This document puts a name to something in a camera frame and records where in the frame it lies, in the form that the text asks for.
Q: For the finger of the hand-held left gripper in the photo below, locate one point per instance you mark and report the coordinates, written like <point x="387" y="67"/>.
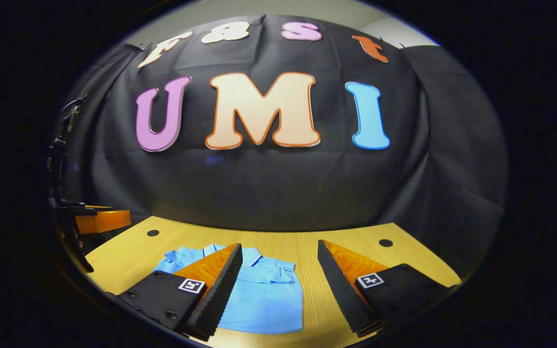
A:
<point x="104" y="221"/>

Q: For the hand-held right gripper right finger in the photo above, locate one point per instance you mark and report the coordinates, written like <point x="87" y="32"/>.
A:
<point x="344" y="295"/>

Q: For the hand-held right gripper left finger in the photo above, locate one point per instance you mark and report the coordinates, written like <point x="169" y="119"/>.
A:
<point x="220" y="295"/>

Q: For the light blue T-shirt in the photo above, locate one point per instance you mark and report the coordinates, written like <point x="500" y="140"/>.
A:
<point x="269" y="299"/>

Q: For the black metal stand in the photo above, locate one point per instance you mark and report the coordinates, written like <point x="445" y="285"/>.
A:
<point x="58" y="145"/>

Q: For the black backdrop cloth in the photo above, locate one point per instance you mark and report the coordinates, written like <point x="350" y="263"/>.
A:
<point x="278" y="183"/>

